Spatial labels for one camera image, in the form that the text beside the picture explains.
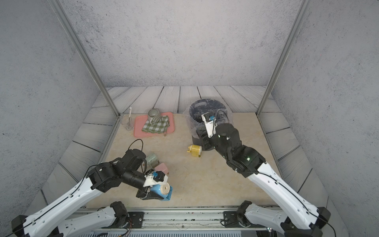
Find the blue pencil sharpener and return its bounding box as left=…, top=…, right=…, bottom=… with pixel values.
left=150, top=183, right=173, bottom=201

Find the pink pencil sharpener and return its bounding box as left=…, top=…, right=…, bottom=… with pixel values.
left=154, top=163, right=169, bottom=175

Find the green white pencil sharpener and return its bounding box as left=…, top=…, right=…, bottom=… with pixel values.
left=146, top=153, right=160, bottom=169

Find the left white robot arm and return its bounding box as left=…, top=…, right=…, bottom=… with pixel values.
left=11, top=148, right=172, bottom=237

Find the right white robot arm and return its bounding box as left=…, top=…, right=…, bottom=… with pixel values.
left=196, top=111, right=331, bottom=237

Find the pink plastic tray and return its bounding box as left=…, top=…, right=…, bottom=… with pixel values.
left=134, top=112, right=175, bottom=138

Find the clear plastic bin liner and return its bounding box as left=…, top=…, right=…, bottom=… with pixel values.
left=183, top=102, right=235, bottom=146

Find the dark grey trash bin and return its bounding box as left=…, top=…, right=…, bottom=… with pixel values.
left=189, top=98, right=229, bottom=152

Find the green checkered cloth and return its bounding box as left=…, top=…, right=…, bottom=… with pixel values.
left=142, top=116, right=170, bottom=134

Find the ribbed grey cup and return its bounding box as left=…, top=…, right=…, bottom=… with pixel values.
left=148, top=108, right=162, bottom=124

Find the clear glass with stick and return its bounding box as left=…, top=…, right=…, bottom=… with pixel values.
left=121, top=107, right=134, bottom=131

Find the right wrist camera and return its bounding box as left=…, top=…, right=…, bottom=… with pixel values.
left=201, top=111, right=216, bottom=138

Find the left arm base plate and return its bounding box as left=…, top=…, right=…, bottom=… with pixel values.
left=119, top=211, right=145, bottom=229

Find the aluminium mounting rail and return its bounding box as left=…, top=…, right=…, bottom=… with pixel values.
left=52, top=207, right=314, bottom=237

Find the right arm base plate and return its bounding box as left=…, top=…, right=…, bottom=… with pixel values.
left=220, top=211, right=245, bottom=228

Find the right metal frame post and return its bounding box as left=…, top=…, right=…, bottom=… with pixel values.
left=256, top=0, right=311, bottom=117

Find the metal frame post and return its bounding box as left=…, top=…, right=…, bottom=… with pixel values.
left=48, top=0, right=120, bottom=118
left=256, top=0, right=311, bottom=117

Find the left metal frame post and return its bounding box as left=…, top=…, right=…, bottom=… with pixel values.
left=48, top=0, right=120, bottom=118

